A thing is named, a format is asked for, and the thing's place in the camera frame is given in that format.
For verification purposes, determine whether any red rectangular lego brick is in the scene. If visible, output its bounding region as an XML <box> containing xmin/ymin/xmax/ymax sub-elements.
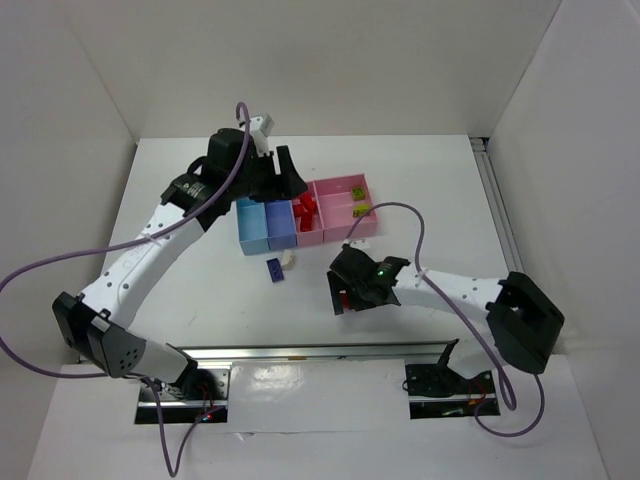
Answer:
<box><xmin>339</xmin><ymin>291</ymin><xmax>351</xmax><ymax>310</ymax></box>

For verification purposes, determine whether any red round lego piece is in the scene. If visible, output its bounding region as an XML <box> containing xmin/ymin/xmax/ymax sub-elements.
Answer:
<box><xmin>293</xmin><ymin>193</ymin><xmax>317</xmax><ymax>232</ymax></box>

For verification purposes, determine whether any green lego brick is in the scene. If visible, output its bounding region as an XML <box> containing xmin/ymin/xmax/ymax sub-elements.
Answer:
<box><xmin>351</xmin><ymin>187</ymin><xmax>366</xmax><ymax>201</ymax></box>
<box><xmin>352</xmin><ymin>203</ymin><xmax>371</xmax><ymax>218</ymax></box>

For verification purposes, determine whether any blue lego brick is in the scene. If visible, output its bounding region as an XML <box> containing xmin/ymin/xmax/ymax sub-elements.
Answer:
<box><xmin>266</xmin><ymin>258</ymin><xmax>284</xmax><ymax>283</ymax></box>

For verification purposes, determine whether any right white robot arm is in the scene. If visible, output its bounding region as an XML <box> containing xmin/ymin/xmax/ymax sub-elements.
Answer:
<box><xmin>327</xmin><ymin>244</ymin><xmax>564</xmax><ymax>380</ymax></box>

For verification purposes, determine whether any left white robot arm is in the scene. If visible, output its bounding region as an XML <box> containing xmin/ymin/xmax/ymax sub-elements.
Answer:
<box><xmin>52</xmin><ymin>128</ymin><xmax>307</xmax><ymax>398</ymax></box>

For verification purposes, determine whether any small pink bin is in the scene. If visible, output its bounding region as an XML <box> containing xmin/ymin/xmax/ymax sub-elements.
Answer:
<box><xmin>291</xmin><ymin>181</ymin><xmax>324</xmax><ymax>248</ymax></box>

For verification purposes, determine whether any dark blue bin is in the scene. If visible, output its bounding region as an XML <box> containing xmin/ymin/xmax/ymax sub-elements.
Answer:
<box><xmin>265</xmin><ymin>200</ymin><xmax>297</xmax><ymax>250</ymax></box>

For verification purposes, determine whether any large pink bin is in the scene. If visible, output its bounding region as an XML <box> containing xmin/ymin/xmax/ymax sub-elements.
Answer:
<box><xmin>314</xmin><ymin>174</ymin><xmax>375</xmax><ymax>243</ymax></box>

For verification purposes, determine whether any white lego brick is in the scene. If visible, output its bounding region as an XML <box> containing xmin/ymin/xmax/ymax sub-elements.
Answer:
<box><xmin>280</xmin><ymin>249</ymin><xmax>296</xmax><ymax>271</ymax></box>

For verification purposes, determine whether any light blue bin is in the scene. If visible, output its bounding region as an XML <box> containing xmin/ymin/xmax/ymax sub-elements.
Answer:
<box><xmin>236</xmin><ymin>198</ymin><xmax>269</xmax><ymax>256</ymax></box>

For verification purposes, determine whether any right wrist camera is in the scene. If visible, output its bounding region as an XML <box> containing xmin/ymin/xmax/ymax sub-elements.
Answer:
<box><xmin>343</xmin><ymin>239</ymin><xmax>371</xmax><ymax>251</ymax></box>

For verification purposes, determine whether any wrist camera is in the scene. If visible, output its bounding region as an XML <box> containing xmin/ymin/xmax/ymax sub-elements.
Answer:
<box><xmin>249</xmin><ymin>114</ymin><xmax>275</xmax><ymax>156</ymax></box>
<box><xmin>343</xmin><ymin>239</ymin><xmax>371</xmax><ymax>251</ymax></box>

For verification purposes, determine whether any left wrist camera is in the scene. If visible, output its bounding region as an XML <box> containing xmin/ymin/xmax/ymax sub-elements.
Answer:
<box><xmin>249</xmin><ymin>114</ymin><xmax>275</xmax><ymax>156</ymax></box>

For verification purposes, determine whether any aluminium rail front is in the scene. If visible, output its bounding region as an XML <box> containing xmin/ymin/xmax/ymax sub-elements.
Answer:
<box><xmin>182</xmin><ymin>340</ymin><xmax>453</xmax><ymax>361</ymax></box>

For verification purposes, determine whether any aluminium rail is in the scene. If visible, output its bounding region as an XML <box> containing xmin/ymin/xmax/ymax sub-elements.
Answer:
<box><xmin>182</xmin><ymin>340</ymin><xmax>453</xmax><ymax>361</ymax></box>
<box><xmin>469</xmin><ymin>137</ymin><xmax>524</xmax><ymax>272</ymax></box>

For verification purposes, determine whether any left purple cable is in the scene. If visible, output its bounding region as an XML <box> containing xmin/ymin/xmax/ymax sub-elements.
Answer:
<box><xmin>0</xmin><ymin>102</ymin><xmax>251</xmax><ymax>477</ymax></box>

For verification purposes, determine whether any purple cable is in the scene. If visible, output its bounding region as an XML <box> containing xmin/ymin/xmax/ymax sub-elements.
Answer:
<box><xmin>344</xmin><ymin>202</ymin><xmax>547</xmax><ymax>441</ymax></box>
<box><xmin>0</xmin><ymin>102</ymin><xmax>251</xmax><ymax>477</ymax></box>

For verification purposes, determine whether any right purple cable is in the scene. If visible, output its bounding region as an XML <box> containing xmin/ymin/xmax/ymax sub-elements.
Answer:
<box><xmin>344</xmin><ymin>202</ymin><xmax>547</xmax><ymax>441</ymax></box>

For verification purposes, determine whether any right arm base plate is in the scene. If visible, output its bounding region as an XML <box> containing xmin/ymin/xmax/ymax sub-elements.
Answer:
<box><xmin>402</xmin><ymin>364</ymin><xmax>500</xmax><ymax>420</ymax></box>

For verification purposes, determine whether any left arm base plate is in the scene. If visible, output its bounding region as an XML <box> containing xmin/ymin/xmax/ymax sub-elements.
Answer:
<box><xmin>157</xmin><ymin>362</ymin><xmax>231</xmax><ymax>425</ymax></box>

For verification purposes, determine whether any aluminium rail right side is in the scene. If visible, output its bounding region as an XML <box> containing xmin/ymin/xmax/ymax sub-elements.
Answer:
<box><xmin>469</xmin><ymin>137</ymin><xmax>524</xmax><ymax>272</ymax></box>

